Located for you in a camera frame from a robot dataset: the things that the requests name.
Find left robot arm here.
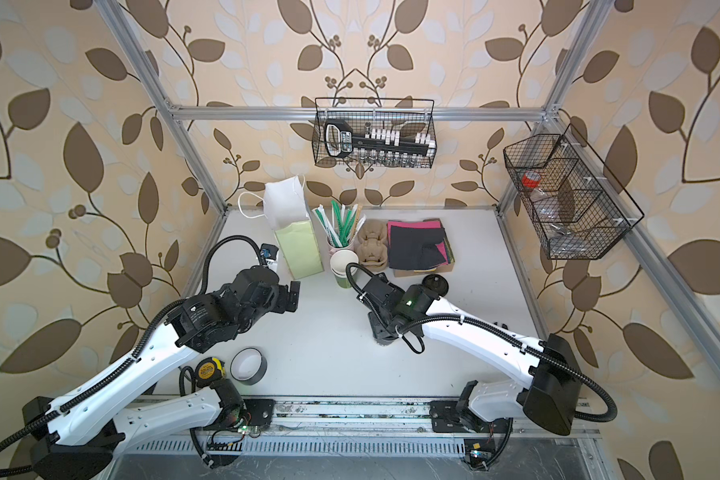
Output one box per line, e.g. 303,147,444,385
0,266,301,479

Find stack of coloured napkins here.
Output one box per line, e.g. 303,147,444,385
387,219,454,271

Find black wire basket right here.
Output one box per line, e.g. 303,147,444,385
503,125,644,260

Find brown cardboard sheet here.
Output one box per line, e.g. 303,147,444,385
392,263,455,278

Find brown pulp cup carriers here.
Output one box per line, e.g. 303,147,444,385
355,219,389,272

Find black wire basket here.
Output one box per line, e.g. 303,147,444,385
311,95,438,170
503,125,644,260

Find yellow black tape measure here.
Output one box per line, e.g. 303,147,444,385
194,357,226,388

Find green white paper bag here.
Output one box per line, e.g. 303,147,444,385
237,176,324,280

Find black wire basket back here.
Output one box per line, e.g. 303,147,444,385
311,95,438,170

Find cup of wrapped straws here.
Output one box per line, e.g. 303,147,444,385
312,200,366,250

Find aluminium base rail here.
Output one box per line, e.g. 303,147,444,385
104,394,601,439

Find grey duct tape roll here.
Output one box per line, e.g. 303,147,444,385
230,347,268,386

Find red capped plastic bottle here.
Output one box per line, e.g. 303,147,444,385
521,170,566,235

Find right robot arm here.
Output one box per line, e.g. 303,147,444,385
349,273,618,436

